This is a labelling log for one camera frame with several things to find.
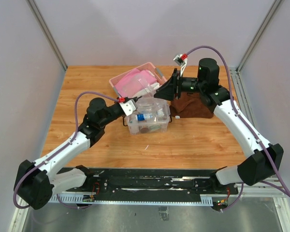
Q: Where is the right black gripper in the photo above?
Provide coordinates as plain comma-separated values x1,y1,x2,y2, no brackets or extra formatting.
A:
154,68,205,102

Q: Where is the clear divided tray insert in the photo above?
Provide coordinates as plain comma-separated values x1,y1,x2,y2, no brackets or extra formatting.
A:
126,98,170,124

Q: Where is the white blue pill bottle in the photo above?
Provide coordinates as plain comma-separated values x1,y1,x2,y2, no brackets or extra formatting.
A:
137,113,157,122

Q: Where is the clear box lid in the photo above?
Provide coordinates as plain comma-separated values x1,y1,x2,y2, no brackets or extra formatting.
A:
119,74,157,98

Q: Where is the clear plastic medicine box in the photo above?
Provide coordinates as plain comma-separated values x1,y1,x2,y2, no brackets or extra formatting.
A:
123,97,172,135

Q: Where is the small bandage roll packet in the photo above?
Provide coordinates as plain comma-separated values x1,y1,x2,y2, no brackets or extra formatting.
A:
157,108,165,117

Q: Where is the white medicine bottle green label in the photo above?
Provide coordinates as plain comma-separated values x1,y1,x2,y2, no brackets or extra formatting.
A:
130,115,139,134

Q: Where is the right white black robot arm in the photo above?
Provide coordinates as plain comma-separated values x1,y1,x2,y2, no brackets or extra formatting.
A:
154,55,284,193

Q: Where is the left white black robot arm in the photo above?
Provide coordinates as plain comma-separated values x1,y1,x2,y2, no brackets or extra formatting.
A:
13,97,139,210

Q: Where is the white folded cloth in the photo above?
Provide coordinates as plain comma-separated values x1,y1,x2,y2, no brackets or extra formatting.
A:
136,82,160,96

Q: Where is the brown towel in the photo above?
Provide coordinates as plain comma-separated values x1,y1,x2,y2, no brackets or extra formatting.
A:
170,93,214,119

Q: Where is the pink plastic basket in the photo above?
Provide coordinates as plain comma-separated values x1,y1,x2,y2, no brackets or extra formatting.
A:
109,62,166,98

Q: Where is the pink folded cloth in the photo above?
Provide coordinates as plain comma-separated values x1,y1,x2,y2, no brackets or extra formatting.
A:
114,69,159,98

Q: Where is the brown glass bottle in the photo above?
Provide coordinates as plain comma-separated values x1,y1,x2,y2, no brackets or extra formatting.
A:
139,126,150,133

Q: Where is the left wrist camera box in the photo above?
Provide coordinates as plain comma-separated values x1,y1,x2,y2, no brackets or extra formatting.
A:
119,99,137,116

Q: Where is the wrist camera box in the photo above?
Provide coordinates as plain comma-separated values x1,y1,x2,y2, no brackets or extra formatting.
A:
119,99,137,116
173,53,188,76

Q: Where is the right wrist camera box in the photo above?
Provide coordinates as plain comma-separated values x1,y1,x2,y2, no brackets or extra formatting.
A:
173,53,188,76

